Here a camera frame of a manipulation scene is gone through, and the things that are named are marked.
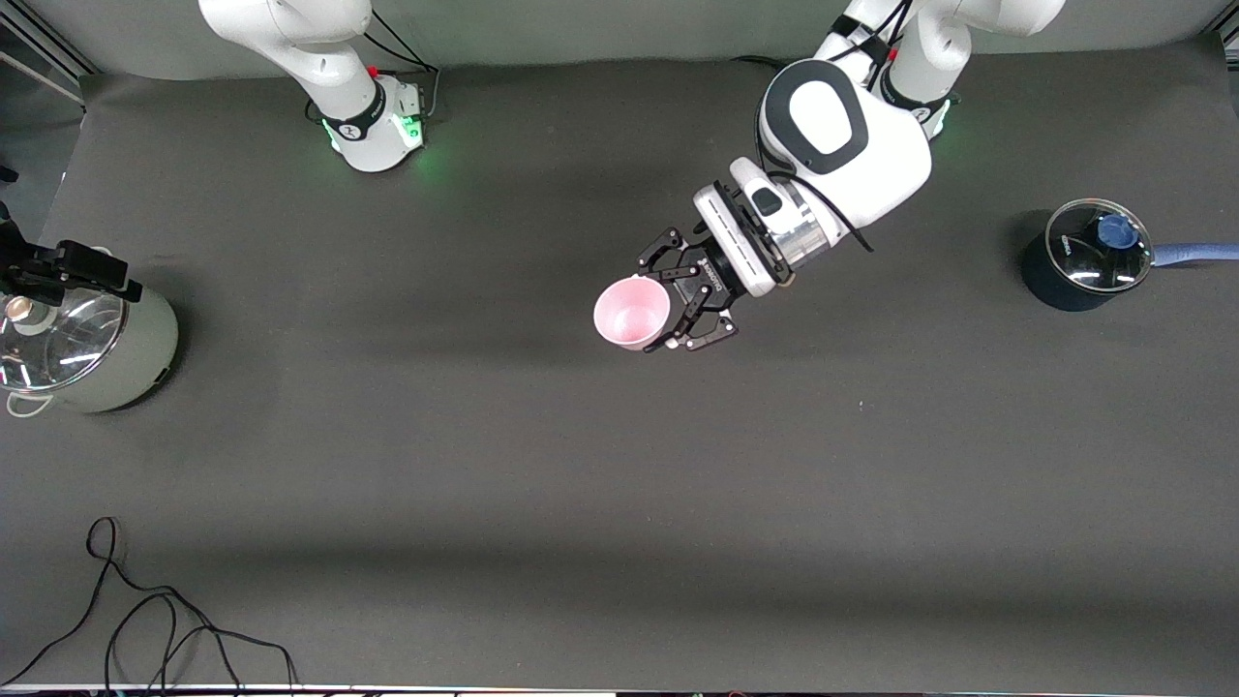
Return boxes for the pink plastic cup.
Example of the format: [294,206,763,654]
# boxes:
[592,276,672,352]

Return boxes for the glass lid with beige knob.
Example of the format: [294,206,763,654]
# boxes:
[0,286,129,393]

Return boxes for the grey-green cooking pot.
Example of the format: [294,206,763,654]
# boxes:
[0,281,180,417]

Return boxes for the dark grey table mat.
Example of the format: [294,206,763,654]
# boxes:
[0,39,1239,690]

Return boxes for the dark blue saucepan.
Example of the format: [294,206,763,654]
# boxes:
[1021,198,1239,313]

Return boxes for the glass lid with blue knob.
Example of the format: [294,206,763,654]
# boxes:
[1045,198,1155,291]

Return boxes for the left arm wrist cable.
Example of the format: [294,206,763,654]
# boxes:
[753,116,875,255]

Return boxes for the aluminium frame rail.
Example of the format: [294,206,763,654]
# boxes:
[0,15,100,109]

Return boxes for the thin black loose cable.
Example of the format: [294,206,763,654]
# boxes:
[0,516,299,690]

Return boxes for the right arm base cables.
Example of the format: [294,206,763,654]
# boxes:
[363,8,441,122]

